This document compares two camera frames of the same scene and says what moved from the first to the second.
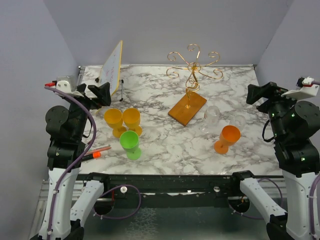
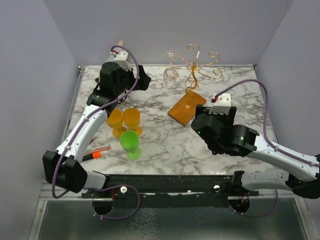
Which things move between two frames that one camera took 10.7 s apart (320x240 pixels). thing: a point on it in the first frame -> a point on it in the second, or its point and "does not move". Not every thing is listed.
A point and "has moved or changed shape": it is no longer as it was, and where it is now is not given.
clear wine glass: [212, 114] has moved or changed shape
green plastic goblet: [129, 141] does not move
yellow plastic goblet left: [113, 118] does not move
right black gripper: [255, 92] -> [228, 119]
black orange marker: [95, 155] does not move
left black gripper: [103, 92] -> [143, 81]
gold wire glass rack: [186, 109] does not move
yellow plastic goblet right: [131, 117] does not move
